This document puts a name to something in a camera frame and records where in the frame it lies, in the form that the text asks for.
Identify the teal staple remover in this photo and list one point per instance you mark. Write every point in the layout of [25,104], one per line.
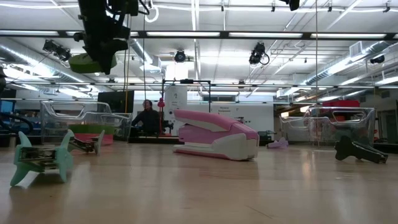
[63,161]

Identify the red stand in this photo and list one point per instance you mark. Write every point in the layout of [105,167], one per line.
[160,102]

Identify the person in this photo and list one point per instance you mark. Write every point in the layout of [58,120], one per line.
[149,121]

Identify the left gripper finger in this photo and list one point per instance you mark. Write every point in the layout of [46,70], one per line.
[107,63]

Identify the black monitor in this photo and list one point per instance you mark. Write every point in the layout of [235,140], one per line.
[115,101]

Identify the round silver air duct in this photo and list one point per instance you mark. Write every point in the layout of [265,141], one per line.
[31,60]
[140,51]
[348,62]

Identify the clear plastic bin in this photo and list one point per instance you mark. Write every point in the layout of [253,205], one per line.
[46,124]
[370,124]

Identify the black metal rig frame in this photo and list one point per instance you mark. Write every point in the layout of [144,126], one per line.
[224,34]

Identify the purple staple remover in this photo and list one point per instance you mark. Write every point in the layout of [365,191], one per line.
[278,144]

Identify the red tape roll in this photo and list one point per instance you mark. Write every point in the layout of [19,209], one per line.
[93,140]

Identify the black hanging camera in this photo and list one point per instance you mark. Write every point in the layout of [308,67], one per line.
[257,54]
[180,56]
[57,49]
[377,59]

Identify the red crate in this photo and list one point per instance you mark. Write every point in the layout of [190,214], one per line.
[342,103]

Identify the pale grey staple remover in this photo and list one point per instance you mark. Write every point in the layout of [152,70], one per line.
[99,141]

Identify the black staple remover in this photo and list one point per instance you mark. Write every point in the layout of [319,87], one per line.
[357,151]

